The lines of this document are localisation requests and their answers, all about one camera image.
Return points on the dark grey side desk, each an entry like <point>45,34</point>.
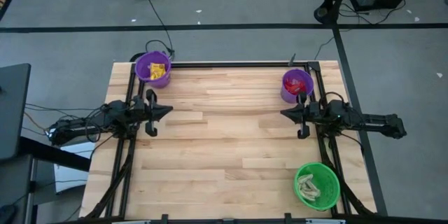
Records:
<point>14,112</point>

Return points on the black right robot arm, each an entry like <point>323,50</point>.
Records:
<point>367,122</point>

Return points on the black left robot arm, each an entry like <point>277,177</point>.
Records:
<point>87,126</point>

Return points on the green plastic bucket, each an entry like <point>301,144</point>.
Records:
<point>327,182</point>

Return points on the yellow Sour Patch packet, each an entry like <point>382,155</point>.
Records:
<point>157,71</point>

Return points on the black aluminium table frame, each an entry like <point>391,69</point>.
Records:
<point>182,64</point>

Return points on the small grey clamp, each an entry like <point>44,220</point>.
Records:
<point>292,59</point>

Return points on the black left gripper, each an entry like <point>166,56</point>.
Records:
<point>151,113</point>

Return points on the white taffy candy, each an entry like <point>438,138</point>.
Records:
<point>308,186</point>
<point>305,197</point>
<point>313,193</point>
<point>304,178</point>

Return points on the white panel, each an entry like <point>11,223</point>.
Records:
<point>70,180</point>

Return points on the black crossbar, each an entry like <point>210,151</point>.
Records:
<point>52,154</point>

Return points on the purple plastic bucket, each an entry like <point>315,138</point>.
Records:
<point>297,73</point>
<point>143,66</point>

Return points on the black computer mouse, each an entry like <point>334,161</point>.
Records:
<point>7,214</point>

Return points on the black table clamp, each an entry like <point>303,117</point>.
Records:
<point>164,218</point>
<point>287,217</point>

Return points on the black floor tape strip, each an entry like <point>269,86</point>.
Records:
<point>245,26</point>
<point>344,59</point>

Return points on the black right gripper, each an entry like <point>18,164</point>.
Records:
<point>303,113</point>

